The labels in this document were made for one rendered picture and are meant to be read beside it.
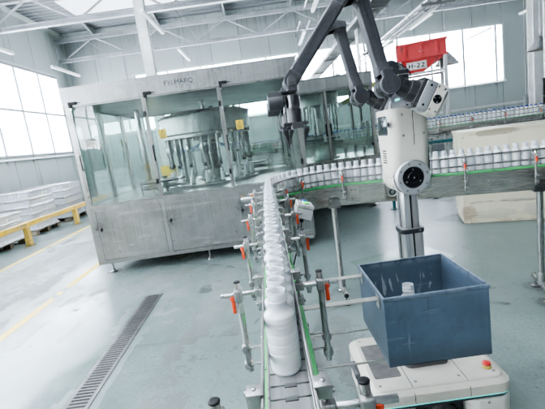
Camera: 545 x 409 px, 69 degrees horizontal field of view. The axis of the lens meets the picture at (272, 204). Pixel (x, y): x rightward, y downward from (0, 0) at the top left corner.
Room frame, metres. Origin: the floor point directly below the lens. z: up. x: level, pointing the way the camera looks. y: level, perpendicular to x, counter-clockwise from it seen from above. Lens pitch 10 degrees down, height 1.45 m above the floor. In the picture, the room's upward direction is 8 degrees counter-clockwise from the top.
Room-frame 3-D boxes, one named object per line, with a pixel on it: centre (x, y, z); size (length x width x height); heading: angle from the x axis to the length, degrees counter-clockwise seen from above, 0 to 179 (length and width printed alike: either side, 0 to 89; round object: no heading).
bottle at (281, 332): (0.71, 0.02, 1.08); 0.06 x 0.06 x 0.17
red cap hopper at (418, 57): (7.94, -3.24, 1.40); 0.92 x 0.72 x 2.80; 72
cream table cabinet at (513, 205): (5.07, -3.04, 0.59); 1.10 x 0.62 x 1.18; 72
